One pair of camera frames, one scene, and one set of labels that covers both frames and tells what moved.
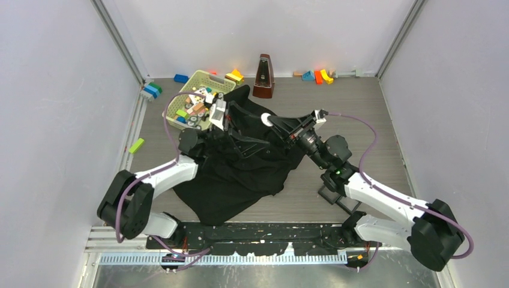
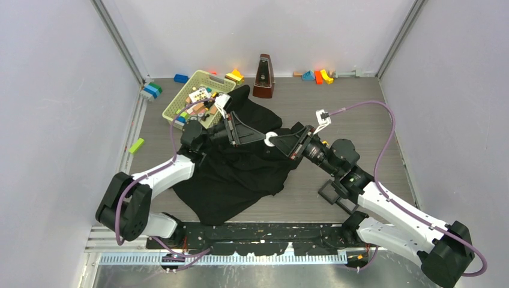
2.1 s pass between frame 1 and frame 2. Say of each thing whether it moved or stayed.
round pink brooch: moved
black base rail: stayed
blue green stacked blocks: stayed
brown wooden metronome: stayed
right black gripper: moved
